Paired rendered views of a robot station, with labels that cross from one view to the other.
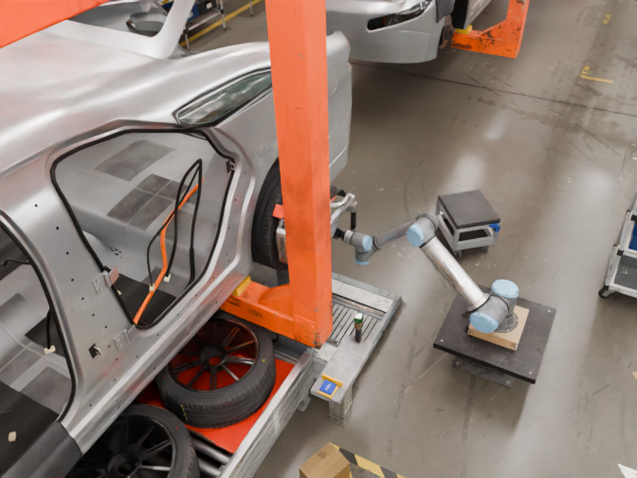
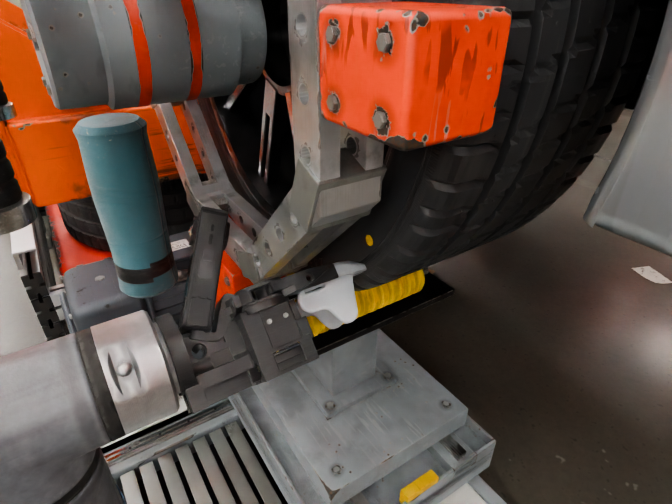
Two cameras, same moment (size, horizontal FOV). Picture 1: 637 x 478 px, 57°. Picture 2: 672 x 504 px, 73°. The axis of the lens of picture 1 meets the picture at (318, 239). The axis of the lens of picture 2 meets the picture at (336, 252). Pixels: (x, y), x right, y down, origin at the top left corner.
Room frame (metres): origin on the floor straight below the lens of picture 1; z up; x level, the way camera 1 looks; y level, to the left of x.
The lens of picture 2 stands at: (3.11, -0.37, 0.90)
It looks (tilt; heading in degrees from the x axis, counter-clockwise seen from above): 31 degrees down; 117
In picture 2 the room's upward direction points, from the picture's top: straight up
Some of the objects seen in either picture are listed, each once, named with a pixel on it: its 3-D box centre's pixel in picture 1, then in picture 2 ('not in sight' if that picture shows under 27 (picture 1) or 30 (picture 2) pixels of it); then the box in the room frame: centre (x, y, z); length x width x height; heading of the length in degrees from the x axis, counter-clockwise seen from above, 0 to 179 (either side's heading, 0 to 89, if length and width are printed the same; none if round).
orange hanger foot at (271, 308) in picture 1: (260, 293); (146, 91); (2.30, 0.34, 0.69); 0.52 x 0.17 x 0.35; 60
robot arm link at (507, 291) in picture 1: (502, 297); not in sight; (2.33, -1.06, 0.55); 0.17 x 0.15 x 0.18; 139
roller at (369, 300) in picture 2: not in sight; (346, 299); (2.89, 0.10, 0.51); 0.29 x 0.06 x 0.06; 60
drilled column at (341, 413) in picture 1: (340, 396); not in sight; (1.94, -0.09, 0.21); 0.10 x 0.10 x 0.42; 60
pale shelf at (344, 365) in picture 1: (342, 368); not in sight; (1.97, -0.10, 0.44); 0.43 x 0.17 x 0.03; 150
